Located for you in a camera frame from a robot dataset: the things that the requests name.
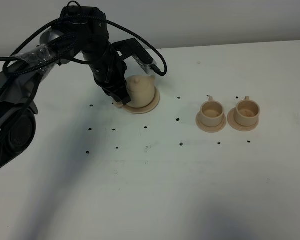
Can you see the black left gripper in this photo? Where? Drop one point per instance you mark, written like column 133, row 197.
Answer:
column 108, row 71

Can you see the beige teapot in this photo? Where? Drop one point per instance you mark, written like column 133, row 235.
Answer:
column 141, row 90

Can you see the black and grey left robot arm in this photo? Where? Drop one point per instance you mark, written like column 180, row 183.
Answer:
column 79, row 29

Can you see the beige teapot saucer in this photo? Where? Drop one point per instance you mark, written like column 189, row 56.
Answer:
column 146, row 109

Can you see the beige left teacup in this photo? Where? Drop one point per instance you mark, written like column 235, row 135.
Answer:
column 211, row 113

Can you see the beige teacup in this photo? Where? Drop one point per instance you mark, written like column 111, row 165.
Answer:
column 247, row 112
column 211, row 113

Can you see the beige left cup saucer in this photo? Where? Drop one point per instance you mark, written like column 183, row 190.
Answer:
column 211, row 129

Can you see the beige cup saucer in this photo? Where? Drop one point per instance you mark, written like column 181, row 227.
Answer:
column 238, row 127
column 211, row 129

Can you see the beige right cup saucer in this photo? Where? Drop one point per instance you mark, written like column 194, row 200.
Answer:
column 238, row 127

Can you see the beige right teacup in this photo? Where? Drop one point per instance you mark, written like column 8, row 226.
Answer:
column 247, row 112

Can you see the wrist camera with black bracket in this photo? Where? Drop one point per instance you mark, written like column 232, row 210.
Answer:
column 132, row 48

